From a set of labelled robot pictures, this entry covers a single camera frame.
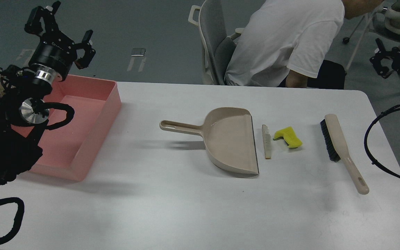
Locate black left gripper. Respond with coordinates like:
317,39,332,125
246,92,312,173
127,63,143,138
24,1,96,81

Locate beige hand brush black bristles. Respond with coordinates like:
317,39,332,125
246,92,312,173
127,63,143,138
320,114,369,195

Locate yellow sponge piece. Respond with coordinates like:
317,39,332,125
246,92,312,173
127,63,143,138
273,126,303,149

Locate white bread slice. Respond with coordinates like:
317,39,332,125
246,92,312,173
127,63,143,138
261,124,272,159

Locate beige plastic dustpan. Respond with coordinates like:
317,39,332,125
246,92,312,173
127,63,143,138
160,107,260,176

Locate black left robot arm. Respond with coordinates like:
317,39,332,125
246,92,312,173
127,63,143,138
0,1,96,245

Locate pink plastic bin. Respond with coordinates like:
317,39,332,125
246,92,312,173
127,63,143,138
31,75,121,181

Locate silver floor socket plate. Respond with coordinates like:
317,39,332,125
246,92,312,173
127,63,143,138
131,48,146,57

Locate person in white shirt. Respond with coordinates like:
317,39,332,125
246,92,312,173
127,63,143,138
224,0,382,90

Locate grey white office chair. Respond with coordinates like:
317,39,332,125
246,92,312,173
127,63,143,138
188,0,244,85

